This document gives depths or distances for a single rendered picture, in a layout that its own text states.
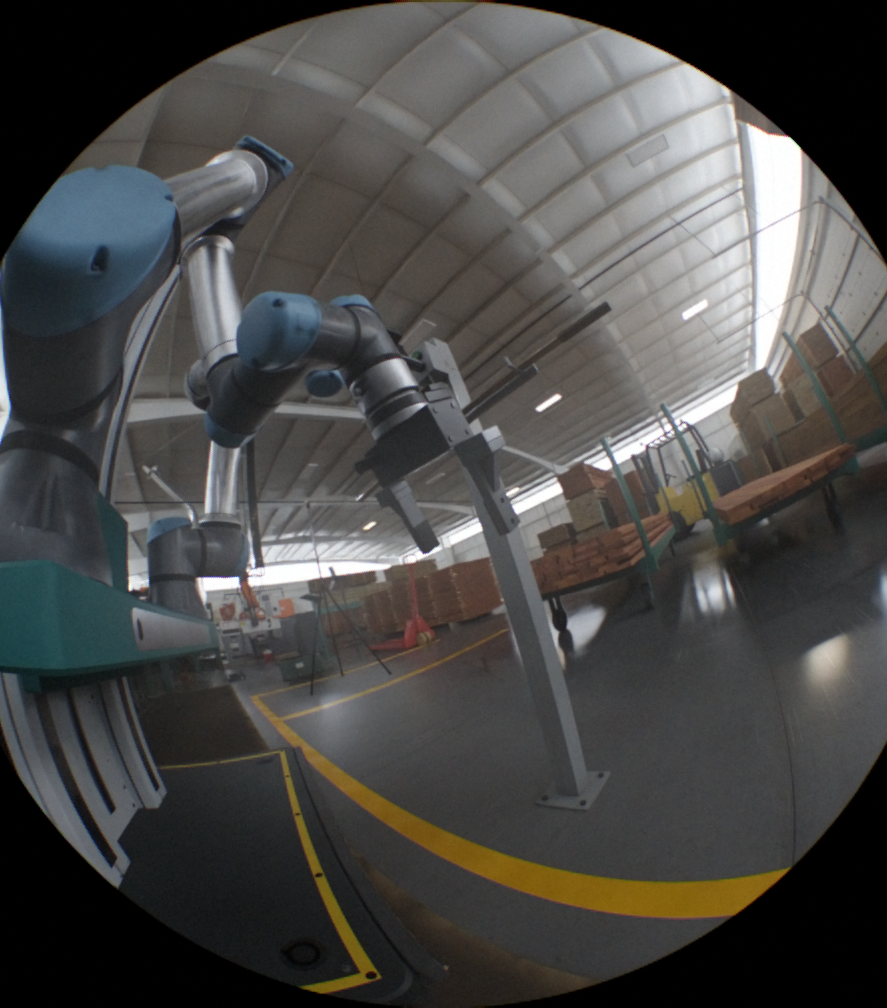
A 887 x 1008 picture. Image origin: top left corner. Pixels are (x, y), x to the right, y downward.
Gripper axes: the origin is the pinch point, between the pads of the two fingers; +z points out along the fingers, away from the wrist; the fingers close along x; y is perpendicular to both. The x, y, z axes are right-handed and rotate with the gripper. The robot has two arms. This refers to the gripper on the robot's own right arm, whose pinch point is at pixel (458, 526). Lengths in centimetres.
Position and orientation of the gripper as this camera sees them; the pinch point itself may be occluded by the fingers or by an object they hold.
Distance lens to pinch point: 37.4
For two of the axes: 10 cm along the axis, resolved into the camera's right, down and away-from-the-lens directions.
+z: 4.7, 8.7, 1.0
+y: -6.0, 4.1, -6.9
